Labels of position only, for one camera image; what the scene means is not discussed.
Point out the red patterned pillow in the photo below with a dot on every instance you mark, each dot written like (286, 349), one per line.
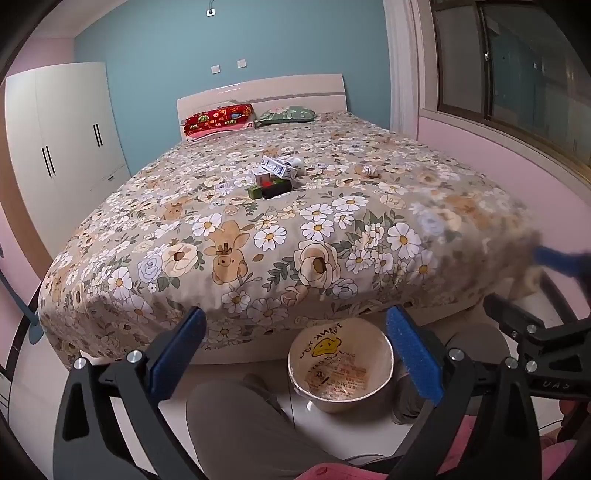
(217, 117)

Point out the cream printed waste bin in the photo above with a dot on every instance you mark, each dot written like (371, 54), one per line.
(341, 383)

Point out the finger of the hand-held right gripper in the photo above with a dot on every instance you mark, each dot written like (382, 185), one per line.
(512, 314)
(558, 259)

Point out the bed with floral sheet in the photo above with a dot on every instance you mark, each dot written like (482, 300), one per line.
(277, 240)

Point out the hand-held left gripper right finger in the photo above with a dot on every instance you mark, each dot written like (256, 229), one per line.
(413, 350)

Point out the green floral pillow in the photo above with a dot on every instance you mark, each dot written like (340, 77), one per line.
(286, 115)

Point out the pink garment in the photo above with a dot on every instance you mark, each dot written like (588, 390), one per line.
(563, 461)

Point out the white and blue carton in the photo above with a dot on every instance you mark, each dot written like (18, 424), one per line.
(277, 167)

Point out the white curtain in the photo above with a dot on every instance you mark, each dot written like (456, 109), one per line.
(401, 69)

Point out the white wardrobe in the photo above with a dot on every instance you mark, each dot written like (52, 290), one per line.
(69, 129)

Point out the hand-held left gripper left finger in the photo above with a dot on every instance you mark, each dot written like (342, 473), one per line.
(178, 350)

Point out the window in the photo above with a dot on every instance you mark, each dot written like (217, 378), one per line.
(521, 69)

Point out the cream headboard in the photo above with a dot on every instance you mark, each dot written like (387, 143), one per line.
(277, 92)

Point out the crumpled paper ball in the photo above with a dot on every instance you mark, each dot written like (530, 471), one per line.
(370, 171)

